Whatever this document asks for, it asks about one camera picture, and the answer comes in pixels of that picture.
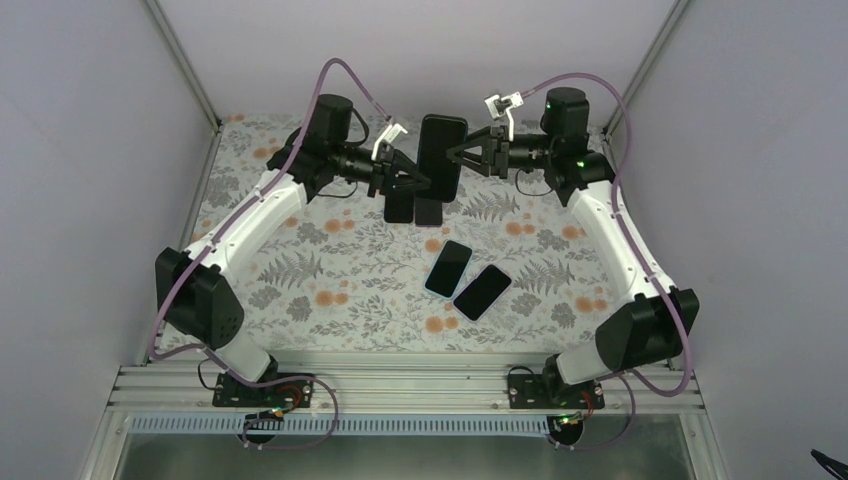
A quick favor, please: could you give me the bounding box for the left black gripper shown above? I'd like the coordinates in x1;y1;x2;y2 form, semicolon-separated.
330;142;431;198

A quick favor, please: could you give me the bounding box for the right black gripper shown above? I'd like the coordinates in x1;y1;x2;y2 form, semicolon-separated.
445;125;555;179

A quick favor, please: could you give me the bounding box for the black smartphone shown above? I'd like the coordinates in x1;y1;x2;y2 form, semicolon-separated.
416;114;468;203

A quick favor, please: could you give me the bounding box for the black phone case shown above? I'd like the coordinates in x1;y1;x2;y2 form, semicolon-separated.
383;192;415;224

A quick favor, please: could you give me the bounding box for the purple smartphone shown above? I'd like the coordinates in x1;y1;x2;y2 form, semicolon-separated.
414;198;443;227

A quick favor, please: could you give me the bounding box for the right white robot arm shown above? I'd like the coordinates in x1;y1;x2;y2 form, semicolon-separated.
446;87;700;407

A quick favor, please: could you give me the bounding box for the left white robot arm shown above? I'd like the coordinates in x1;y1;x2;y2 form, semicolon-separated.
154;94;430;405

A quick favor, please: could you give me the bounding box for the smartphone in clear case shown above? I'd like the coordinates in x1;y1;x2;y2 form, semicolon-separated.
452;265;512;322

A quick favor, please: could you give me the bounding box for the floral patterned table mat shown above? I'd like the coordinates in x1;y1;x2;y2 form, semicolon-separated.
173;113;657;355

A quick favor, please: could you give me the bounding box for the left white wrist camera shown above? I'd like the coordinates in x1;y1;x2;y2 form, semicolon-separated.
371;118;408;161

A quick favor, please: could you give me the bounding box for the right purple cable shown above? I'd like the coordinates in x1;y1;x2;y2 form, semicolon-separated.
520;71;694;452

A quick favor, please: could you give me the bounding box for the purple cable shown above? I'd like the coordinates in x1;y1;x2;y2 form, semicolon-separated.
146;58;392;452
520;71;694;452

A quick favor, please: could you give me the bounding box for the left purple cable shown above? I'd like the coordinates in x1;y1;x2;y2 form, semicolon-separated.
146;58;392;452

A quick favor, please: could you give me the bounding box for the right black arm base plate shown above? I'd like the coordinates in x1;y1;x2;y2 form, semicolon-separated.
506;365;605;410

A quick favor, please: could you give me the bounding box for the right aluminium frame post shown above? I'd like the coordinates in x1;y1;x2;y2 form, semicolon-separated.
622;0;691;107

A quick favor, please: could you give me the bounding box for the aluminium frame post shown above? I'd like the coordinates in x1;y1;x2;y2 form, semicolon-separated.
142;0;221;132
622;0;691;107

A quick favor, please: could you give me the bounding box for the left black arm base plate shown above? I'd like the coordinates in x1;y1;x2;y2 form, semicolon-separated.
212;374;314;410

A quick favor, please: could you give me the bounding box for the left aluminium frame post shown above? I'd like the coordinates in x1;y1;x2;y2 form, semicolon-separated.
142;0;221;132

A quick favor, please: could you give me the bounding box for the aluminium mounting rail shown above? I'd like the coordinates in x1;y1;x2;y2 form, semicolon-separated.
107;352;706;416

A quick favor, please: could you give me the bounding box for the slotted grey cable duct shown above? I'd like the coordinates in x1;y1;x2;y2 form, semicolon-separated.
126;413;549;437

